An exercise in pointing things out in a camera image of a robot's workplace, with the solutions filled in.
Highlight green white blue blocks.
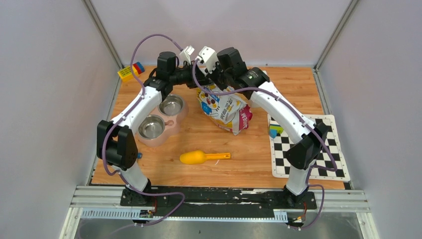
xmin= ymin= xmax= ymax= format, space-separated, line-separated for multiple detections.
xmin=268 ymin=119 xmax=284 ymax=138

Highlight steel bowl near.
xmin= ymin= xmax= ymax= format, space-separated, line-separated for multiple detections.
xmin=138 ymin=115 xmax=165 ymax=139

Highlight steel bowl far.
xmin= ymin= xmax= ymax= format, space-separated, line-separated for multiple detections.
xmin=158 ymin=94 xmax=185 ymax=116

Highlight purple cable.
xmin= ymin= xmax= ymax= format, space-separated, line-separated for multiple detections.
xmin=192 ymin=57 xmax=337 ymax=231
xmin=101 ymin=33 xmax=186 ymax=228

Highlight checkerboard mat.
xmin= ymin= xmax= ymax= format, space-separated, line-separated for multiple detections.
xmin=267 ymin=113 xmax=351 ymax=182

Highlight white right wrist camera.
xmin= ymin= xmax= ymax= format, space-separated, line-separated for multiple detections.
xmin=196 ymin=46 xmax=218 ymax=74

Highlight steel bowl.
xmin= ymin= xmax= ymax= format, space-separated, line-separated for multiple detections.
xmin=158 ymin=94 xmax=185 ymax=116
xmin=138 ymin=115 xmax=165 ymax=139

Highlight yellow red blue block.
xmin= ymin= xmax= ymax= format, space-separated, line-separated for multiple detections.
xmin=118 ymin=62 xmax=145 ymax=82

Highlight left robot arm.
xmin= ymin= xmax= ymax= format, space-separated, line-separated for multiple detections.
xmin=97 ymin=51 xmax=212 ymax=206

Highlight pink double bowl stand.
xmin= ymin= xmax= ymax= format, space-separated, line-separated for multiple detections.
xmin=136 ymin=94 xmax=189 ymax=147

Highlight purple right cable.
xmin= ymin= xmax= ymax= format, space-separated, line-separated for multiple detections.
xmin=192 ymin=57 xmax=337 ymax=231

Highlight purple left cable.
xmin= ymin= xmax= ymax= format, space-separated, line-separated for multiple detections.
xmin=101 ymin=33 xmax=186 ymax=228

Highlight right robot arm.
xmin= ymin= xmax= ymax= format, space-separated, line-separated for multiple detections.
xmin=197 ymin=46 xmax=329 ymax=208

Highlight yellow food scoop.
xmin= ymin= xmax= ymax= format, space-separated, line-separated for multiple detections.
xmin=179 ymin=150 xmax=231 ymax=165

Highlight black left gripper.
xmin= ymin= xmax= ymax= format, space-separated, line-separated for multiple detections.
xmin=168 ymin=60 xmax=212 ymax=89

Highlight pet food bag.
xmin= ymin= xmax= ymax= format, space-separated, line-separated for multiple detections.
xmin=197 ymin=88 xmax=253 ymax=135

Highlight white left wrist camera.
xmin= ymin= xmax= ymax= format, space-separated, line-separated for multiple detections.
xmin=179 ymin=45 xmax=195 ymax=65

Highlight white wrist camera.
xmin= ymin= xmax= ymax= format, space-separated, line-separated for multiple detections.
xmin=196 ymin=46 xmax=218 ymax=74
xmin=179 ymin=45 xmax=195 ymax=65

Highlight white metronome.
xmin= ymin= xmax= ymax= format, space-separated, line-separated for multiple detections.
xmin=247 ymin=100 xmax=261 ymax=109

